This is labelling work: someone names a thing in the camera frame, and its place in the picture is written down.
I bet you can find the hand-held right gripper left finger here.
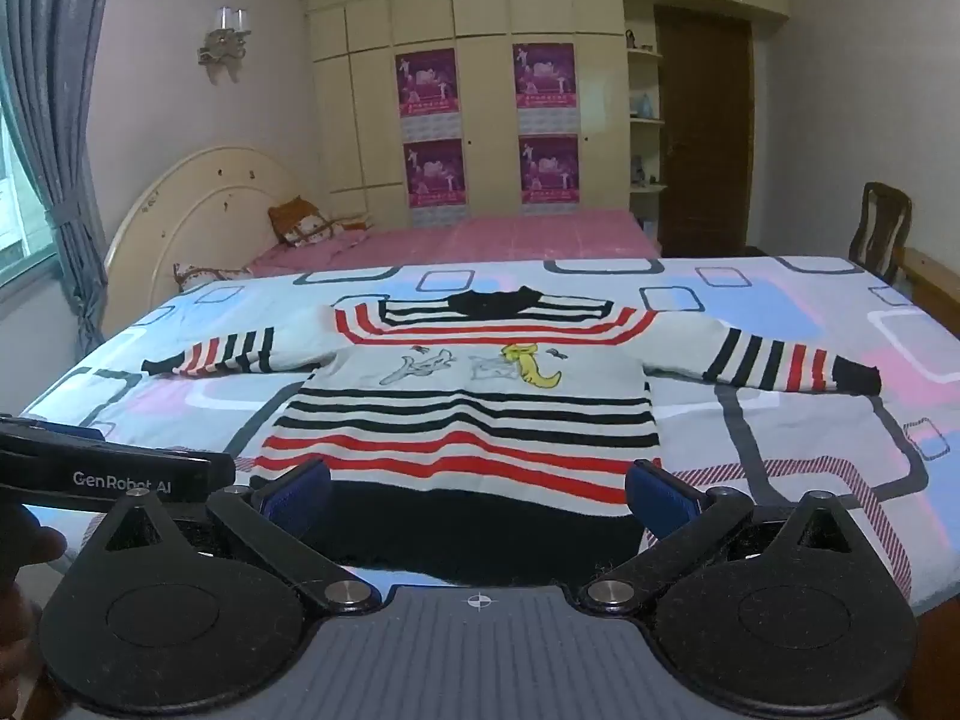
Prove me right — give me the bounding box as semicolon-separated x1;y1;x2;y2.
73;457;380;614

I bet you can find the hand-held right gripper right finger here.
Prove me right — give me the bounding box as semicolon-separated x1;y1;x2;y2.
578;459;895;613

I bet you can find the striped cartoon print sweater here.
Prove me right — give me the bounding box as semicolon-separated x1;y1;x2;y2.
142;285;884;588

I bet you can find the person's left hand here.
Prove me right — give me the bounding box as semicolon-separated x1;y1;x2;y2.
0;501;67;661

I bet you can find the patterned light blue blanket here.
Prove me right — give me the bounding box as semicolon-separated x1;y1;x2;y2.
19;255;960;616

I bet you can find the white floral pillow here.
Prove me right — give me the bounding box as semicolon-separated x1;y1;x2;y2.
174;262;252;293

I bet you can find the window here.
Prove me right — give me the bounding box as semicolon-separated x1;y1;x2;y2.
0;109;57;286

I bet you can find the cream arched headboard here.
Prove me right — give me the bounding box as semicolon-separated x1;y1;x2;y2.
101;146;331;335

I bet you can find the orange patterned pillow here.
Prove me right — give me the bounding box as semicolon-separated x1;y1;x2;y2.
268;196;374;248

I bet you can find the pink bed sheet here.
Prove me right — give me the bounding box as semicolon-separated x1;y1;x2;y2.
247;208;665;278

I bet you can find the grey curtain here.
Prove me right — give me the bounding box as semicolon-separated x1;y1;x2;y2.
0;0;121;338

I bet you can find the wooden chair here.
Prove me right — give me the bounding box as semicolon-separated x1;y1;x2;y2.
849;181;914;286

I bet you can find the dark wooden door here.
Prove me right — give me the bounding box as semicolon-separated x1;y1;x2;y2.
654;6;753;257

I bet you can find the cream corner shelf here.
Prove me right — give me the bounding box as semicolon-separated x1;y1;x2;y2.
624;4;668;237

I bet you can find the cream wardrobe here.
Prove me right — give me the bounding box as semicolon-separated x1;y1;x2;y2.
304;0;792;230

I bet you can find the purple wall poster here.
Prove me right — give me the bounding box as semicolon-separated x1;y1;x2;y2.
513;43;578;134
518;134;581;224
403;139;468;227
395;49;460;140

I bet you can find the wooden bed frame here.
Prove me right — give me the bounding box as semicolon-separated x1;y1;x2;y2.
900;247;960;310

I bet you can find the wall lamp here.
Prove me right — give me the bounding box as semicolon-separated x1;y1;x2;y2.
196;6;252;83

